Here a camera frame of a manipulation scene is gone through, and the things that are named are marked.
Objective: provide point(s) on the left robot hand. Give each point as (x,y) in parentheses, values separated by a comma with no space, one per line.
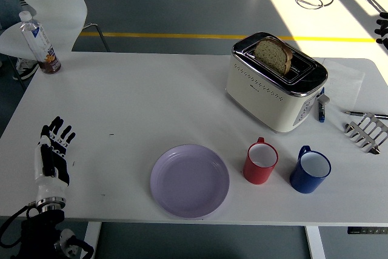
(48,187)

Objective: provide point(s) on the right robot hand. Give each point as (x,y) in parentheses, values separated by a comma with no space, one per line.
(383,30)

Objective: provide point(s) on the bread slice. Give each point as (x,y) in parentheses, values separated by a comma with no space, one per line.
(270,54)

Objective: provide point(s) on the purple plate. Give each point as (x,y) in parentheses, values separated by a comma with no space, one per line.
(189,181)

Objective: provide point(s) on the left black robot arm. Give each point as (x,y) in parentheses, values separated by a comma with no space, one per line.
(39,228)

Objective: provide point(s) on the white table leg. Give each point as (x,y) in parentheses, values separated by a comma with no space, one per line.
(315,244)
(91,240)

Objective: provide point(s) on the silver pen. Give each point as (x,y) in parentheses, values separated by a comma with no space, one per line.
(353,113)

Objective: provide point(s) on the blue marker pen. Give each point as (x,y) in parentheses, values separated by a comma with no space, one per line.
(321,113)

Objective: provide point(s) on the metal toast rack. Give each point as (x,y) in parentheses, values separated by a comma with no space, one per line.
(354,130)

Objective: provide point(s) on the cream and chrome toaster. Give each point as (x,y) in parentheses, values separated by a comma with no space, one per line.
(263,98)

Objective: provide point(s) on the clear plastic drink bottle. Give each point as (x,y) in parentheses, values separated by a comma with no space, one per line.
(39,40)

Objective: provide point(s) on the blue mug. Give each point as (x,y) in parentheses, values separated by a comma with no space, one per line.
(303,183)

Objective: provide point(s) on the yellow floor tape line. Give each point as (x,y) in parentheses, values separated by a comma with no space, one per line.
(151,34)

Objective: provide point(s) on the red mug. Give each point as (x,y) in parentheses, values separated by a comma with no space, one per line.
(256,175)

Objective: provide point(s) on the black table control panel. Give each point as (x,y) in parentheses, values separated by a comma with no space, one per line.
(366,231)

